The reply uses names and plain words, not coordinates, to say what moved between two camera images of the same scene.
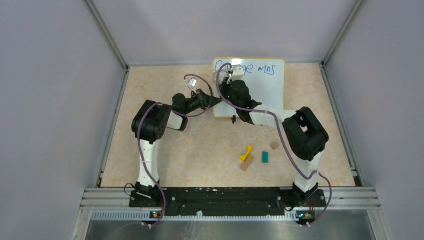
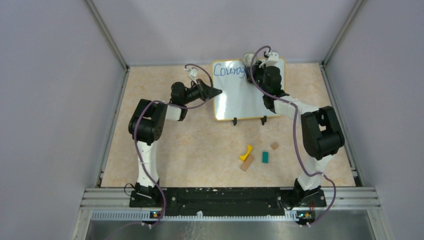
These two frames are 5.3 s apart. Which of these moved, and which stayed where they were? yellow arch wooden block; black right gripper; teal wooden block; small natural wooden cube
Moved: black right gripper
Stayed: yellow arch wooden block; teal wooden block; small natural wooden cube
